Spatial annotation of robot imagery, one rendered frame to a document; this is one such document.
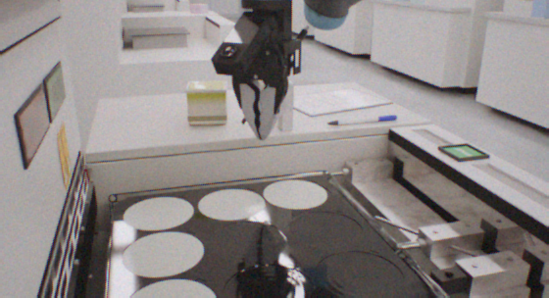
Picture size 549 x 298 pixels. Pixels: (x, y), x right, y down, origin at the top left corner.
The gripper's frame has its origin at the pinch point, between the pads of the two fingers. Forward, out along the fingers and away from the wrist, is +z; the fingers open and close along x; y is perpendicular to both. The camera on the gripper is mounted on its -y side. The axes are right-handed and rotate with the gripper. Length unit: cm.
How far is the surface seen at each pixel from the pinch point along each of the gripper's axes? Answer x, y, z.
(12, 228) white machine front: -4.5, -42.8, -6.2
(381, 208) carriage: -18.5, 6.5, 11.3
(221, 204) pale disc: 2.1, -7.9, 9.3
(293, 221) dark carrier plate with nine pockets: -9.6, -6.9, 9.4
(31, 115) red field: 2.8, -35.0, -11.7
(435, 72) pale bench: 55, 462, 77
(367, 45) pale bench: 185, 624, 79
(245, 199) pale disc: -0.2, -4.7, 9.3
